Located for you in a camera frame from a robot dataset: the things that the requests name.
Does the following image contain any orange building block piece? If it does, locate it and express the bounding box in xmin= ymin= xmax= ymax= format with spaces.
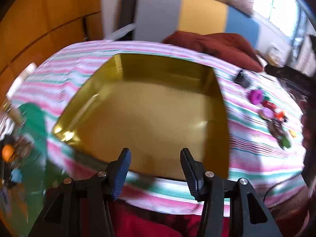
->
xmin=274 ymin=111 xmax=288 ymax=122

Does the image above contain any purple perforated funnel cup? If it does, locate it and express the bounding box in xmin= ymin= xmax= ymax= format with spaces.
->
xmin=248 ymin=89 xmax=263 ymax=105

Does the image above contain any green white round dispenser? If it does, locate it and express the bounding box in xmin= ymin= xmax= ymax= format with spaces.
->
xmin=277 ymin=132 xmax=291 ymax=149

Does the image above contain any green glass side table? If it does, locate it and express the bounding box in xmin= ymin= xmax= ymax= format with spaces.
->
xmin=1 ymin=103 xmax=67 ymax=236

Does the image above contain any light blue puzzle piece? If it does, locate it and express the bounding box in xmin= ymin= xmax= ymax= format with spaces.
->
xmin=10 ymin=168 xmax=23 ymax=183

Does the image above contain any gold metal tray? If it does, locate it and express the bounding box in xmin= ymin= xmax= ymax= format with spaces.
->
xmin=52 ymin=53 xmax=230 ymax=180

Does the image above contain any orange pig shaped piece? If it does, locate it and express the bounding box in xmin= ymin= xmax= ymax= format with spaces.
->
xmin=289 ymin=130 xmax=297 ymax=138

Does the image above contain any black rolled mat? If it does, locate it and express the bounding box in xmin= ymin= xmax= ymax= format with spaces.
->
xmin=118 ymin=0 xmax=137 ymax=41

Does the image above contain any orange fruit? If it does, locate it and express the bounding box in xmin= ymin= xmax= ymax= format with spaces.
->
xmin=2 ymin=144 xmax=14 ymax=162

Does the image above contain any purple oval soap box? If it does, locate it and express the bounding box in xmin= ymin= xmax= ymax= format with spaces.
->
xmin=258 ymin=107 xmax=274 ymax=120

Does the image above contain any dark red quilted blanket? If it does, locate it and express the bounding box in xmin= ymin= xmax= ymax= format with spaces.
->
xmin=163 ymin=31 xmax=263 ymax=72

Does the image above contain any grey yellow blue headboard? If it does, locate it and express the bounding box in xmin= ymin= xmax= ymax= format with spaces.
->
xmin=133 ymin=0 xmax=259 ymax=47

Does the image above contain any red capsule tube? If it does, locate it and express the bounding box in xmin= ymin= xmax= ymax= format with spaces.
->
xmin=262 ymin=100 xmax=277 ymax=111

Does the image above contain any black lid clear jar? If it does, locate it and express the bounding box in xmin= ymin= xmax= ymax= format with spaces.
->
xmin=234 ymin=70 xmax=251 ymax=89

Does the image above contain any dark brown grape ornament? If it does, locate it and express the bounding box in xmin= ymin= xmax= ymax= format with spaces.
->
xmin=267 ymin=119 xmax=283 ymax=137

